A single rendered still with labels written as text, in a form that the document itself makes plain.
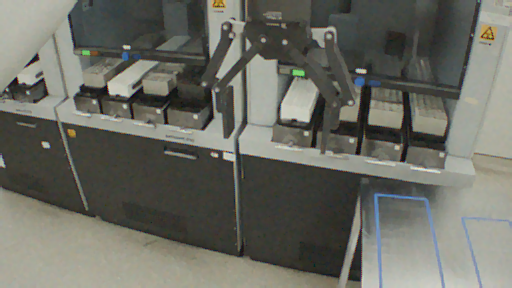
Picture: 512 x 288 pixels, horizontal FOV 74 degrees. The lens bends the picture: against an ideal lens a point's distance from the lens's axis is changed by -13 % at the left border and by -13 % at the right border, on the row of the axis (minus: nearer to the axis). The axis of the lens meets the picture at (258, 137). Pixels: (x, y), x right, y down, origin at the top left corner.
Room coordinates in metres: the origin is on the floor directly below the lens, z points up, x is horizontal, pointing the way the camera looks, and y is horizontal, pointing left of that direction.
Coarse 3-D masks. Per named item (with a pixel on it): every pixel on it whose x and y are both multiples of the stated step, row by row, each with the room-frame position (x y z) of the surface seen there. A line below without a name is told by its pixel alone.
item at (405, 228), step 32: (384, 192) 0.76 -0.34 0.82; (416, 192) 0.76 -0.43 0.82; (448, 192) 0.75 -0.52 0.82; (480, 192) 0.75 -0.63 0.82; (352, 224) 0.81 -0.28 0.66; (384, 224) 0.64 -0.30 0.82; (416, 224) 0.64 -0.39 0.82; (448, 224) 0.63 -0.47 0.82; (480, 224) 0.62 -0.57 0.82; (352, 256) 0.80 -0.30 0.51; (384, 256) 0.54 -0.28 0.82; (416, 256) 0.54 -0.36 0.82; (448, 256) 0.53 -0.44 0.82; (480, 256) 0.52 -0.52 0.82
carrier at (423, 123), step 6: (420, 114) 1.09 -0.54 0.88; (414, 120) 1.07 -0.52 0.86; (420, 120) 1.07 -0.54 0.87; (426, 120) 1.06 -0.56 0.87; (432, 120) 1.06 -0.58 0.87; (438, 120) 1.05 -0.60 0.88; (444, 120) 1.04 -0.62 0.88; (414, 126) 1.07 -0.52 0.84; (420, 126) 1.07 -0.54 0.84; (426, 126) 1.06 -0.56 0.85; (432, 126) 1.05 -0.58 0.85; (438, 126) 1.05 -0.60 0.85; (444, 126) 1.04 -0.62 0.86; (426, 132) 1.06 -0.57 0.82; (432, 132) 1.05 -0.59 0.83; (438, 132) 1.05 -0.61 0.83
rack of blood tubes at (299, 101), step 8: (304, 80) 1.37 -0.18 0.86; (296, 88) 1.30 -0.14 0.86; (304, 88) 1.30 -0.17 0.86; (312, 88) 1.30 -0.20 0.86; (288, 96) 1.24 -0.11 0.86; (296, 96) 1.23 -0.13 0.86; (304, 96) 1.24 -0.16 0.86; (312, 96) 1.23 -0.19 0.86; (288, 104) 1.18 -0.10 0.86; (296, 104) 1.18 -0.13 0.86; (304, 104) 1.17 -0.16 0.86; (312, 104) 1.28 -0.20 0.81; (288, 112) 1.16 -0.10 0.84; (296, 112) 1.15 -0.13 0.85; (304, 112) 1.14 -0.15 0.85; (312, 112) 1.20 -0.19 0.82; (304, 120) 1.14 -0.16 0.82
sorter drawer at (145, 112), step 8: (136, 104) 1.29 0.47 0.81; (144, 104) 1.28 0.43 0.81; (152, 104) 1.27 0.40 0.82; (160, 104) 1.26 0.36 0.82; (168, 104) 1.29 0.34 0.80; (136, 112) 1.28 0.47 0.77; (144, 112) 1.27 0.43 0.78; (152, 112) 1.26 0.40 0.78; (160, 112) 1.25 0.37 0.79; (136, 120) 1.29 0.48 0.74; (144, 120) 1.27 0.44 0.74; (152, 120) 1.26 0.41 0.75; (160, 120) 1.25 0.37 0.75; (152, 128) 1.22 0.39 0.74
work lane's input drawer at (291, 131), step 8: (320, 96) 1.34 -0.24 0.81; (320, 104) 1.29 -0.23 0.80; (280, 112) 1.22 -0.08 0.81; (320, 112) 1.28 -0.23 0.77; (280, 120) 1.14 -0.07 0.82; (288, 120) 1.14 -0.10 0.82; (296, 120) 1.14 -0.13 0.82; (312, 120) 1.16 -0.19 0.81; (280, 128) 1.12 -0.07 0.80; (288, 128) 1.12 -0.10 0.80; (296, 128) 1.11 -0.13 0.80; (304, 128) 1.11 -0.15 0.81; (312, 128) 1.11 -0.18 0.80; (280, 136) 1.12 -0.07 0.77; (288, 136) 1.12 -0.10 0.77; (296, 136) 1.11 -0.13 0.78; (304, 136) 1.10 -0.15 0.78; (312, 136) 1.10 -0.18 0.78; (288, 144) 1.10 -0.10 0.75; (296, 144) 1.11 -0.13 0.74; (304, 144) 1.10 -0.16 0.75
